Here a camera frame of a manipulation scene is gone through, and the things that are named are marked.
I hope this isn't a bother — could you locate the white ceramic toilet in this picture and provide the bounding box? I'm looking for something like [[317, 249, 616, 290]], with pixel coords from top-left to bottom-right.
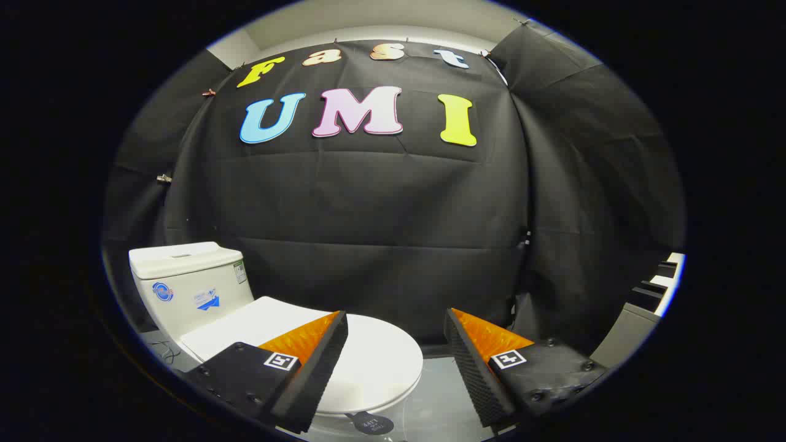
[[128, 241, 423, 435]]

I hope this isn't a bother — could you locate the black lid handle tab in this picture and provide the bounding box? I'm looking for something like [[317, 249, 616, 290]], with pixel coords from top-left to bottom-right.
[[346, 411, 395, 436]]

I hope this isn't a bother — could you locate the black backdrop cloth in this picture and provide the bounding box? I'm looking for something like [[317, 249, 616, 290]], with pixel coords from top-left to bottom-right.
[[101, 25, 687, 357]]

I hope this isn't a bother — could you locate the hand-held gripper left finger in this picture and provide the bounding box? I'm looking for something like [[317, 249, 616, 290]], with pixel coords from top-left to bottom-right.
[[184, 310, 349, 434]]

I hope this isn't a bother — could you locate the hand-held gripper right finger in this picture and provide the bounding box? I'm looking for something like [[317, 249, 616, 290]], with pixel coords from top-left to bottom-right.
[[443, 308, 609, 428]]

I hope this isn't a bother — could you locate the grey flat panel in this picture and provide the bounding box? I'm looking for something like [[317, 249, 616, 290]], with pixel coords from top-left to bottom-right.
[[589, 302, 661, 369]]

